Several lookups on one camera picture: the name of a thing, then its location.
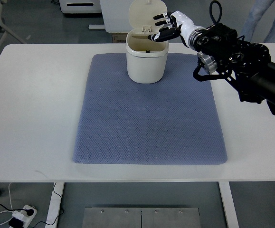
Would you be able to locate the blue quilted mat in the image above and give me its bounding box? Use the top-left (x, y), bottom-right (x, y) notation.
top-left (73, 53), bottom-right (228, 165)

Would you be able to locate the black power cable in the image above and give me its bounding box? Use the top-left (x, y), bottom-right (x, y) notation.
top-left (0, 182), bottom-right (64, 228)

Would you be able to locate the white power strip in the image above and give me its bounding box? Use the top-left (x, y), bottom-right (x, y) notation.
top-left (12, 205), bottom-right (37, 224)

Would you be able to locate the white trash can with lid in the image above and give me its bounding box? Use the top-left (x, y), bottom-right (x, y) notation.
top-left (126, 0), bottom-right (169, 84)

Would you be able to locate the cardboard box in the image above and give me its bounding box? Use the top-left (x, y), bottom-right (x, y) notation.
top-left (112, 33), bottom-right (128, 43)

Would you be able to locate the white cabinet base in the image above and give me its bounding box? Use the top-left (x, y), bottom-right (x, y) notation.
top-left (88, 0), bottom-right (133, 33)

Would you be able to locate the white table leg right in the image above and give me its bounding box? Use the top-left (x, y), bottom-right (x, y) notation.
top-left (218, 181), bottom-right (239, 228)

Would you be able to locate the metal floor plate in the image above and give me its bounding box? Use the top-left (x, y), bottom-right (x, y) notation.
top-left (82, 207), bottom-right (201, 228)

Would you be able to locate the person in blue jeans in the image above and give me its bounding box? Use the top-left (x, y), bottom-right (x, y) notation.
top-left (240, 0), bottom-right (275, 43)

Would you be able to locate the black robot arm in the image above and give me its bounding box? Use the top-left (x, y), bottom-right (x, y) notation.
top-left (190, 16), bottom-right (275, 115)

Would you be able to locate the white table leg left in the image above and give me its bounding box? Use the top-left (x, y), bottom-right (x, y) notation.
top-left (45, 182), bottom-right (65, 228)

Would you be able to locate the white appliance with slot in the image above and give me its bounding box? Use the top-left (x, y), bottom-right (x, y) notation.
top-left (59, 0), bottom-right (102, 14)

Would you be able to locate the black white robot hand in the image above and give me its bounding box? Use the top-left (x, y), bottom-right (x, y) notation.
top-left (147, 11), bottom-right (205, 50)

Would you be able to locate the white table leg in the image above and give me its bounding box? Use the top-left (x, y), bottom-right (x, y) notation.
top-left (218, 181), bottom-right (239, 228)
top-left (45, 182), bottom-right (65, 228)

